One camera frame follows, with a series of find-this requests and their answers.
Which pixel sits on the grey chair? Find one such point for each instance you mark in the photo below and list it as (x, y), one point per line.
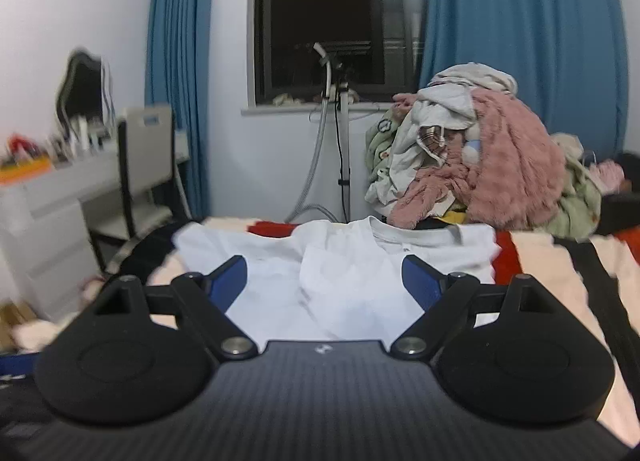
(140, 166)

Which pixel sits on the black garment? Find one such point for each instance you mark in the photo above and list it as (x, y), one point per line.
(620, 191)

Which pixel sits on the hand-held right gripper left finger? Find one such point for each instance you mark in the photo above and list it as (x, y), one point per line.
(231, 277)

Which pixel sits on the green printed garment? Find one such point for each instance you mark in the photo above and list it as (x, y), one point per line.
(385, 146)

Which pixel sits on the printed blanket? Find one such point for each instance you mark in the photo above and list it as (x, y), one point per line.
(560, 301)

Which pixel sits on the dark window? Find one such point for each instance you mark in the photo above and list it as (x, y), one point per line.
(320, 16)

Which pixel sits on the white desk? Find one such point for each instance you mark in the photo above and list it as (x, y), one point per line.
(45, 221)

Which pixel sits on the pink fluffy garment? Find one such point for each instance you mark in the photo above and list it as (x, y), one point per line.
(495, 176)

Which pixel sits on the white garment steamer stand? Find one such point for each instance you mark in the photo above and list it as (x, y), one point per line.
(340, 141)

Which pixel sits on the toiletries on desk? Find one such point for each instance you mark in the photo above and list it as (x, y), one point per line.
(50, 146)

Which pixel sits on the white and grey garment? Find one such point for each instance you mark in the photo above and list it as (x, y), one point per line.
(430, 131)

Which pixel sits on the black framed mirror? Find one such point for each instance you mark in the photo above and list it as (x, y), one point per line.
(80, 91)

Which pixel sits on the blue curtain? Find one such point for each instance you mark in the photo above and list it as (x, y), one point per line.
(520, 36)
(180, 76)

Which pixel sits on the plaid garment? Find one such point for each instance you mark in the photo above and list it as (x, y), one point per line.
(433, 140)

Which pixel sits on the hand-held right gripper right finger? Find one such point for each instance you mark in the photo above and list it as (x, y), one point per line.
(418, 281)

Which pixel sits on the white t-shirt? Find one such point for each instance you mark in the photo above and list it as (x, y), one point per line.
(345, 286)

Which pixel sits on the beige garment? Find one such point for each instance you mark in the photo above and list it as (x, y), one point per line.
(475, 75)

